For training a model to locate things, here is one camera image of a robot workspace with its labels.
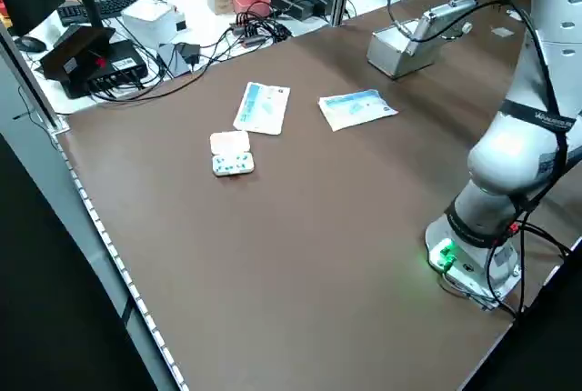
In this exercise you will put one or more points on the silver aluminium first-aid case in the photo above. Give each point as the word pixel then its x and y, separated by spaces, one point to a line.
pixel 395 61

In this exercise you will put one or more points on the open white pill box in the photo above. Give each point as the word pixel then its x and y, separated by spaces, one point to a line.
pixel 229 154

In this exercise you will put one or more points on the long white teal-striped packet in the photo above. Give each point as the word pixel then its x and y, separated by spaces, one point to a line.
pixel 263 109

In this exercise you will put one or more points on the blue white mask packet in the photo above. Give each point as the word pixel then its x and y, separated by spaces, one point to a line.
pixel 357 109

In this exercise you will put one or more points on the white disinfectant bottle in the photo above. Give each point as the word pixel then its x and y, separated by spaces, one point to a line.
pixel 464 28

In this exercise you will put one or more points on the aluminium frame rail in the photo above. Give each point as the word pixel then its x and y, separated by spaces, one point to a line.
pixel 27 77

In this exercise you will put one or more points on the grey box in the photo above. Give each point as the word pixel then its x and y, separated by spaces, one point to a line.
pixel 170 63

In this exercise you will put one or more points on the white cube device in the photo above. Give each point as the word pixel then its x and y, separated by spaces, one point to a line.
pixel 150 18

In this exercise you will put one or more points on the black computer mouse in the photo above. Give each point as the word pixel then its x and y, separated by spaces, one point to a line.
pixel 29 44

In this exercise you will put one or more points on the black power adapter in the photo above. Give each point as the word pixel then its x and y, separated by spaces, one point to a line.
pixel 188 52

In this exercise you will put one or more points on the pink box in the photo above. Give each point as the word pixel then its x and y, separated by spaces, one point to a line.
pixel 252 0

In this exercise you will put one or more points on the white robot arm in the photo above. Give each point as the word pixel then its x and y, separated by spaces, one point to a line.
pixel 504 154

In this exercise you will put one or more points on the white blue bandage packet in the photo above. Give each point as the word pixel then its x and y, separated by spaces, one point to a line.
pixel 514 15

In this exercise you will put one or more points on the dark tilted flat box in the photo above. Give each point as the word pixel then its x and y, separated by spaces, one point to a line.
pixel 75 50

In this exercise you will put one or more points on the black network switch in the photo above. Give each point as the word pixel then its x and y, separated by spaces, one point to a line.
pixel 113 68

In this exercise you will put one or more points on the black keyboard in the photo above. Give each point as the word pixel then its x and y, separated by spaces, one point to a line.
pixel 113 4

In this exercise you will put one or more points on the small white gauze packet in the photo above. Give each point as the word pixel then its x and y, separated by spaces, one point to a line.
pixel 503 32

